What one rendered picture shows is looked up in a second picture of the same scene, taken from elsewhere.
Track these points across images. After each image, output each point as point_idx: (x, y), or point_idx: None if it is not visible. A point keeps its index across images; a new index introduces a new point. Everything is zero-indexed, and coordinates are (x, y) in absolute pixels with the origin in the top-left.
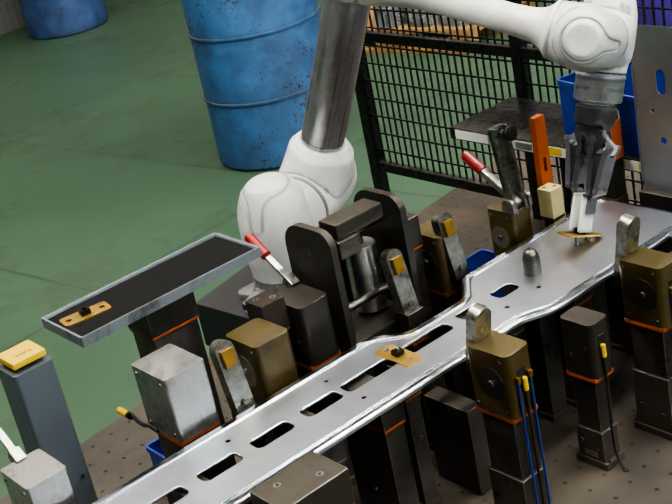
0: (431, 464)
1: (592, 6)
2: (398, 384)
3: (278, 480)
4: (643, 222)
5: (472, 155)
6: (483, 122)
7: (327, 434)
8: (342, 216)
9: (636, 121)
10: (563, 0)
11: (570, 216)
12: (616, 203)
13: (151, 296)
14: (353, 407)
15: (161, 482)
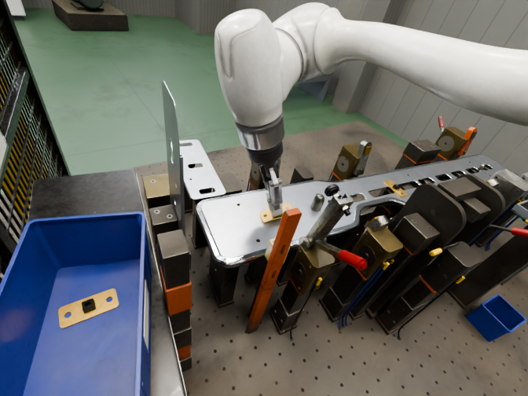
0: None
1: (306, 4)
2: (394, 174)
3: (432, 147)
4: (225, 212)
5: (355, 256)
6: None
7: (419, 166)
8: (463, 182)
9: (184, 208)
10: (325, 9)
11: (282, 207)
12: (220, 247)
13: None
14: (412, 173)
15: (479, 177)
